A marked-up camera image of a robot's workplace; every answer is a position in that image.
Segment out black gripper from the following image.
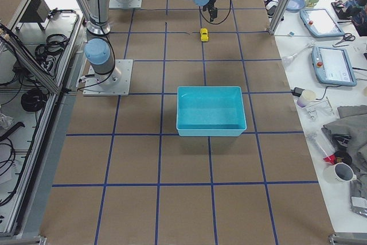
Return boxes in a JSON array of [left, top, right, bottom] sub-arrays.
[[202, 0, 229, 23]]

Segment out yellow beetle toy car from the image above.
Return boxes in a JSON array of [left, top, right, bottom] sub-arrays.
[[200, 28, 209, 42]]

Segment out light blue plastic bin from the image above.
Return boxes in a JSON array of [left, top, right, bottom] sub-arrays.
[[176, 86, 247, 137]]

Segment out far teach pendant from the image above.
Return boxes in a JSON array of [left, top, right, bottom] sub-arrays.
[[299, 9, 345, 38]]

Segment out teach pendant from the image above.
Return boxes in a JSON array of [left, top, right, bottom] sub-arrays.
[[311, 46, 357, 87], [299, 9, 345, 38]]

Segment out near teach pendant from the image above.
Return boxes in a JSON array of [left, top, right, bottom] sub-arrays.
[[311, 46, 357, 87]]

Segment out black scissors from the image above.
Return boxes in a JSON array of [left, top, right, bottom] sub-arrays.
[[333, 33, 356, 47]]

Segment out grey cloth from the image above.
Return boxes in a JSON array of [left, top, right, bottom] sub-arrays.
[[322, 105, 366, 173]]

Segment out white mug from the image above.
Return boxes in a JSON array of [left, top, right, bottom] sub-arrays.
[[323, 162, 357, 184]]

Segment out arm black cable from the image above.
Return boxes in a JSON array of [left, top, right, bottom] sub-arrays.
[[199, 0, 232, 25]]

